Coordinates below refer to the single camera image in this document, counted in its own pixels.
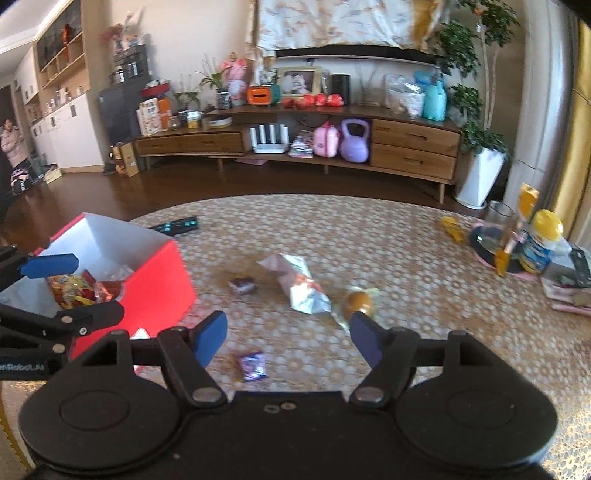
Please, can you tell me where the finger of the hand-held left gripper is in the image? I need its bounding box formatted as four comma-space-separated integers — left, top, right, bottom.
0, 300, 126, 354
0, 244, 79, 292

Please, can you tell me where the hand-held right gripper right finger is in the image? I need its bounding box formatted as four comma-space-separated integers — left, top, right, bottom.
349, 311, 509, 407

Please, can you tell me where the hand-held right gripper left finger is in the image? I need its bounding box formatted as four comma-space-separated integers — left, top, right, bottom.
69, 311, 228, 408

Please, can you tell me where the yellow snack packet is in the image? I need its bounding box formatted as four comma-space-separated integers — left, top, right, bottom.
46, 272, 100, 310

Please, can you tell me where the brown bun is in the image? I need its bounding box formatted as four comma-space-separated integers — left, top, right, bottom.
331, 286, 380, 331

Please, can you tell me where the red cardboard box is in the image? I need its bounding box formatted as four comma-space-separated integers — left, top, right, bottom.
9, 212, 197, 366

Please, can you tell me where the purple candy packet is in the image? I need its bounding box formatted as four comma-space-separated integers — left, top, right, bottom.
237, 351, 269, 382

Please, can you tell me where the white and orange snack bag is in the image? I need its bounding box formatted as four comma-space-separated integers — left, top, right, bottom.
257, 253, 332, 315

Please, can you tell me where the black remote control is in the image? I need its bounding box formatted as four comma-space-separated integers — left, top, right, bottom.
149, 215, 201, 237

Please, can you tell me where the crumpled yellow wrapper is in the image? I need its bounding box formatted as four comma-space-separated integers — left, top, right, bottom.
440, 215, 464, 243

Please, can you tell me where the dark round coaster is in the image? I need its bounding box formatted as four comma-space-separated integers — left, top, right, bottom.
469, 224, 525, 269

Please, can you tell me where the black cabinet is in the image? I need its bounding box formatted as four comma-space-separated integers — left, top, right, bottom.
99, 83, 149, 147

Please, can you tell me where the clear drinking glass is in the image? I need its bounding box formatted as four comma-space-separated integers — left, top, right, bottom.
484, 200, 516, 253

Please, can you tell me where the white printed carton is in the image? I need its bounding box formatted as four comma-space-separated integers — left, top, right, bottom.
137, 99, 162, 136

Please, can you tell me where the orange printed carton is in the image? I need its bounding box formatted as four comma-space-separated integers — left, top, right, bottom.
157, 98, 174, 133

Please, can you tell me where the purple kettlebell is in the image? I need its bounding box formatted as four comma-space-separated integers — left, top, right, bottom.
339, 119, 371, 164

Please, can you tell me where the white planter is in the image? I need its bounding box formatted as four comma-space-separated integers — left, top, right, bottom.
454, 148, 507, 210

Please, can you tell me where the wooden TV cabinet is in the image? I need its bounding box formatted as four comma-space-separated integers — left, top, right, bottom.
133, 104, 463, 205

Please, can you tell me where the pink toy case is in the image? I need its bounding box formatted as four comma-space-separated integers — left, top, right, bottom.
312, 122, 343, 160

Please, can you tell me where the white bottle with yellow lid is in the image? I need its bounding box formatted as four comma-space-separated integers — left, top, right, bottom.
519, 209, 564, 274

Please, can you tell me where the stack of magazines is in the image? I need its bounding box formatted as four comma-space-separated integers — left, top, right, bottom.
289, 130, 316, 160

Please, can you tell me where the grey tissue box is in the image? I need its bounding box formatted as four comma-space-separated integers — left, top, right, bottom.
542, 251, 578, 282

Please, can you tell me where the stack of pink books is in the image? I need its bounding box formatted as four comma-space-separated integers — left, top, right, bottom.
540, 277, 591, 316

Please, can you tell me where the white router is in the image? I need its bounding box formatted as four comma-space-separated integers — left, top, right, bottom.
249, 124, 291, 155

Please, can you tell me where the orange yellow tube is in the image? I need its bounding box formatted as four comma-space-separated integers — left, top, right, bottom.
495, 183, 540, 277

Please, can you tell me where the black flat device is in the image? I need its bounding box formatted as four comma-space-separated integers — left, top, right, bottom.
569, 247, 591, 289

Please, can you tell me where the plant in glass vase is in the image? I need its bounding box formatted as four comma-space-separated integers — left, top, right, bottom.
198, 55, 232, 111

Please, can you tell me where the clear plastic bag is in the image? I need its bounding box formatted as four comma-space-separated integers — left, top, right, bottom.
383, 73, 426, 116

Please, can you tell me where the teal spray bottle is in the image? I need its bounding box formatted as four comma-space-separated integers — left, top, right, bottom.
422, 75, 448, 122

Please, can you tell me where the green potted plant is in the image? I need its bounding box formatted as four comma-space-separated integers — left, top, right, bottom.
433, 0, 521, 158

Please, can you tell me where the framed photo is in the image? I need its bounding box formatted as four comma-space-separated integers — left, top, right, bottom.
276, 66, 323, 97

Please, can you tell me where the pink flower bouquet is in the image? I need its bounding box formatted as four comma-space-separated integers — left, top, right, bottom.
221, 52, 253, 105

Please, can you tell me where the yellow curtain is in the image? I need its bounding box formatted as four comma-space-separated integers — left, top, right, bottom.
551, 18, 591, 241

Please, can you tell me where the floral TV cover cloth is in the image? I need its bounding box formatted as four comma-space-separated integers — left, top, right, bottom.
252, 0, 456, 52

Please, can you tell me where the white wall cabinet with shelves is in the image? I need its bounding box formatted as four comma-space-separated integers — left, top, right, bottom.
14, 0, 105, 169

